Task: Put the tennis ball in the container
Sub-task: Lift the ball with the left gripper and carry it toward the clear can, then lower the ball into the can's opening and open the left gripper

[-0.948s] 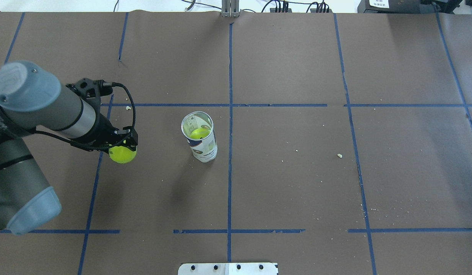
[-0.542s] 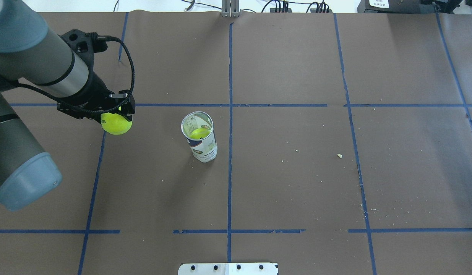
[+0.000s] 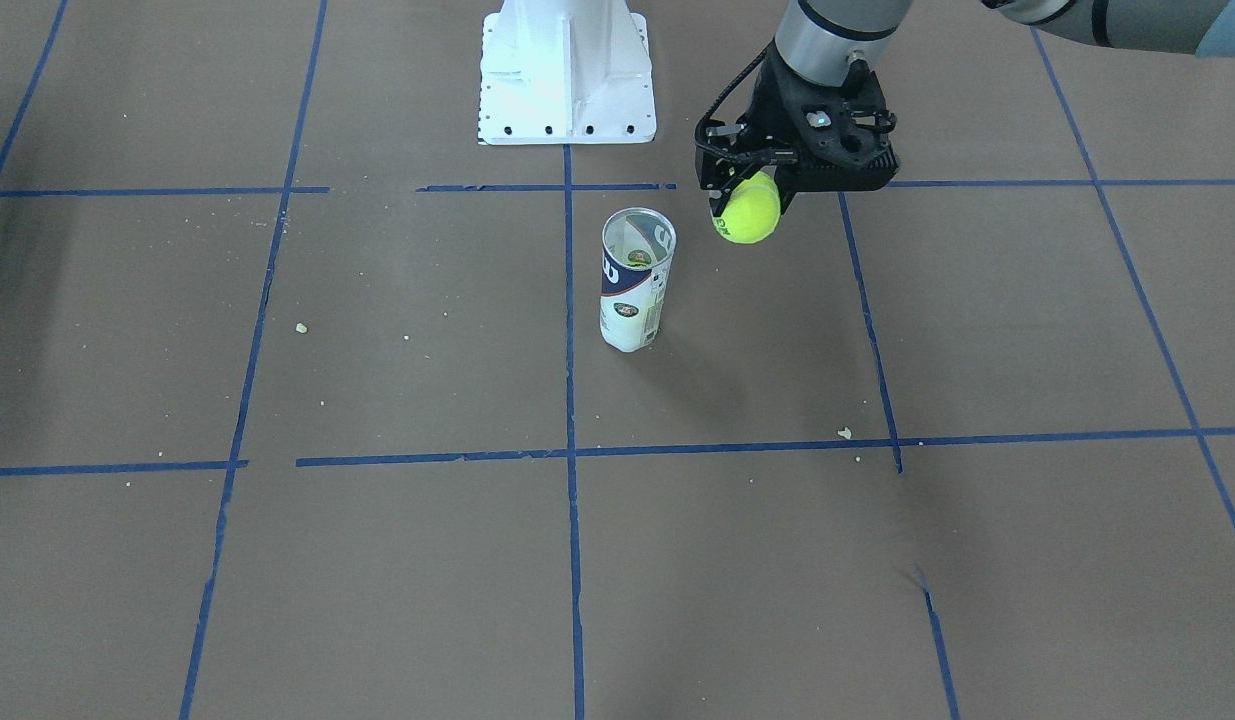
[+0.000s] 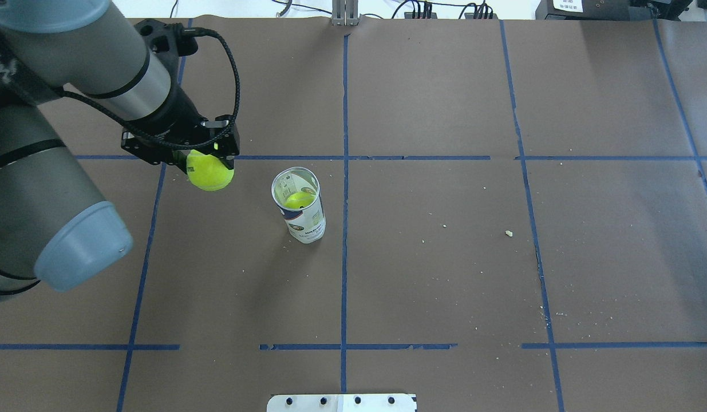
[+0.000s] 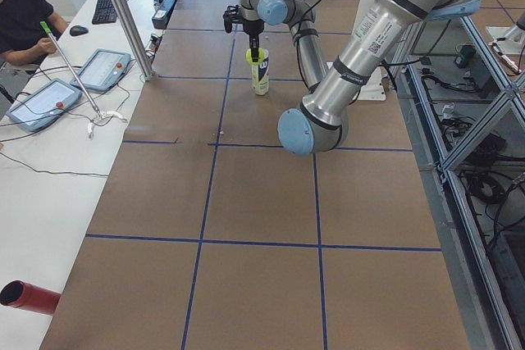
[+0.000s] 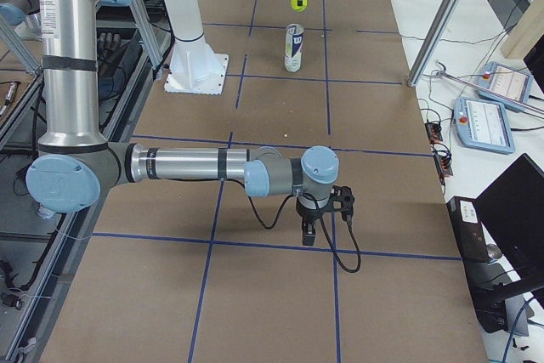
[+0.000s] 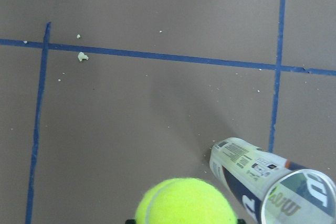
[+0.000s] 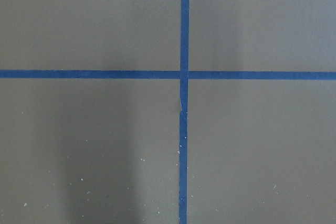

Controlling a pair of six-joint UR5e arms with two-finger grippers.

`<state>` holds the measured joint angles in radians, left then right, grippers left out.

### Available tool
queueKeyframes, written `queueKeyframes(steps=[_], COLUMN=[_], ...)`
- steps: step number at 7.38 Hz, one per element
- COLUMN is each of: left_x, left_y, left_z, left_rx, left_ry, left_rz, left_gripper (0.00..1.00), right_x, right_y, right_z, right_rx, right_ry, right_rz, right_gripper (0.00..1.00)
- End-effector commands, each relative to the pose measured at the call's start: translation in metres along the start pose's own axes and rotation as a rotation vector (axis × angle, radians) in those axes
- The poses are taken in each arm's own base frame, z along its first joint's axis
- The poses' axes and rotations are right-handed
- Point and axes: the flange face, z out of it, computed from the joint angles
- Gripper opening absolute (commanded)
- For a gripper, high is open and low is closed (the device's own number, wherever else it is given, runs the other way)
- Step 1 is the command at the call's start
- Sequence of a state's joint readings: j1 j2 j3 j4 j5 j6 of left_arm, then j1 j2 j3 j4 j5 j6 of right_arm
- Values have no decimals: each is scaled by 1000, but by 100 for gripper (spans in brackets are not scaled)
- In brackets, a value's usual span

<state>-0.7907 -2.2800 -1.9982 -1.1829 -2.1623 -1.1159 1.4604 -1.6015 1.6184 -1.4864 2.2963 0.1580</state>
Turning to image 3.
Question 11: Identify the yellow tennis ball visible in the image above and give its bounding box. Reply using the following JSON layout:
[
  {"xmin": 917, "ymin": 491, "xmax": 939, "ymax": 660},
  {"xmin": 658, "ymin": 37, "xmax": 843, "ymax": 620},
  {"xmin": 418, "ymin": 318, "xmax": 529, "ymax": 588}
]
[{"xmin": 713, "ymin": 170, "xmax": 782, "ymax": 245}]

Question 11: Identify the clear tennis ball can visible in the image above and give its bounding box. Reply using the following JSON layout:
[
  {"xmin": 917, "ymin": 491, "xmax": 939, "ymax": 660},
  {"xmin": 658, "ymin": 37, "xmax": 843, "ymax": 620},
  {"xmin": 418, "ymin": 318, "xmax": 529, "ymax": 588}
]
[{"xmin": 600, "ymin": 207, "xmax": 677, "ymax": 354}]

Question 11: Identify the far black camera cable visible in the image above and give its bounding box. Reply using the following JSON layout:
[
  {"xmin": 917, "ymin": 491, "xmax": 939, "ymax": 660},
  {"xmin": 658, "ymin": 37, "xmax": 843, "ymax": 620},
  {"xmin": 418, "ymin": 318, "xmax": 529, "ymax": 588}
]
[{"xmin": 695, "ymin": 42, "xmax": 778, "ymax": 141}]

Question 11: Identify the white pedestal column base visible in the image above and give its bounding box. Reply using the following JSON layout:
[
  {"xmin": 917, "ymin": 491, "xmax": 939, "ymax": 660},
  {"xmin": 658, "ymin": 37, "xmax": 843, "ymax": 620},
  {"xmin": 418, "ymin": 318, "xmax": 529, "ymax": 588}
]
[{"xmin": 477, "ymin": 1, "xmax": 658, "ymax": 146}]

